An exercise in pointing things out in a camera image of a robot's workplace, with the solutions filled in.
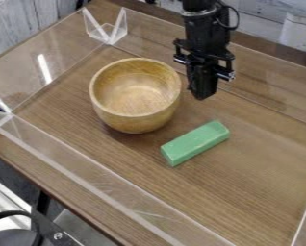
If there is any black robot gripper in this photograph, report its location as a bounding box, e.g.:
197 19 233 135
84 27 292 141
173 38 235 100

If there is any green rectangular block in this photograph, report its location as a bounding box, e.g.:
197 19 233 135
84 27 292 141
160 121 229 167

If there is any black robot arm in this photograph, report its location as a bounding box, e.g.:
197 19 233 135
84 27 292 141
173 0 239 100

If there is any brown wooden bowl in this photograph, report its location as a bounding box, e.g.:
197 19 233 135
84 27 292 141
88 58 183 134

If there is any white cylindrical container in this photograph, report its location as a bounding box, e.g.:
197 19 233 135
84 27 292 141
279 12 306 52

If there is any black table leg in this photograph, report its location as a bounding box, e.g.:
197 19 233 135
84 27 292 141
36 191 50 215

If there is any clear acrylic enclosure wall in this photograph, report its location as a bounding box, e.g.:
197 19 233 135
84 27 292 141
0 2 306 246

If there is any grey metal bracket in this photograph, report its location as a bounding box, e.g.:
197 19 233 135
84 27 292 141
30 210 84 246

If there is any black cable loop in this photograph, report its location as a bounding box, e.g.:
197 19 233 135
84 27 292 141
0 209 44 246

